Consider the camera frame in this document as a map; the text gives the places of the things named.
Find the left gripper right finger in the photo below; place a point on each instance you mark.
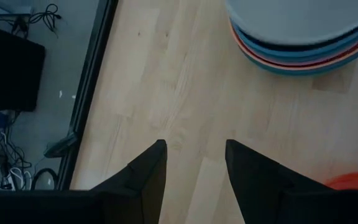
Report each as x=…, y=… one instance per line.
x=253, y=186

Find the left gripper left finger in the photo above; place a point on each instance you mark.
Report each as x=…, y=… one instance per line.
x=141, y=186

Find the small orange-red bowl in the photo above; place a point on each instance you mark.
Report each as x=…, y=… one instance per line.
x=356, y=181

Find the large translucent blue bowl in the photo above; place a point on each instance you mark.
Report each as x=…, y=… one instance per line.
x=291, y=72

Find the large orange bowl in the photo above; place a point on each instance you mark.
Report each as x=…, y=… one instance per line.
x=291, y=68

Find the small blue bowl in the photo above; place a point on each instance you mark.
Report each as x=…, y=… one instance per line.
x=284, y=56

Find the white bowl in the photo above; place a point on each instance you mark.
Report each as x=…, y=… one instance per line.
x=291, y=18

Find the black box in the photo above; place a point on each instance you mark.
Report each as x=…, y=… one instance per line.
x=8, y=68

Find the black frame brace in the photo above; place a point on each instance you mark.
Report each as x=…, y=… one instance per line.
x=60, y=146

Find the black aluminium frame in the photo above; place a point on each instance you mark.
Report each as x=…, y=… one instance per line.
x=89, y=93

